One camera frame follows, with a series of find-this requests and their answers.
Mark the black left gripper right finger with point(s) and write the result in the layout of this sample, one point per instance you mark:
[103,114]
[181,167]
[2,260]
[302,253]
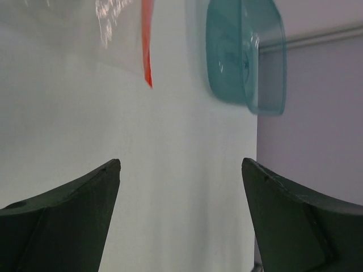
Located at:
[299,229]

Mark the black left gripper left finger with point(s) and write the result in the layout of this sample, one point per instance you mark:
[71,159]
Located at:
[63,229]

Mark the aluminium frame post right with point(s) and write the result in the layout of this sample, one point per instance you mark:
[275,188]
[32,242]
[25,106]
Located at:
[315,38]

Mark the clear zip top bag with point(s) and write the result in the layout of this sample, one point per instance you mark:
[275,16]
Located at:
[116,33]

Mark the teal plastic tub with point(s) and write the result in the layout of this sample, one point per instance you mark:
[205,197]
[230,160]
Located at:
[246,55]

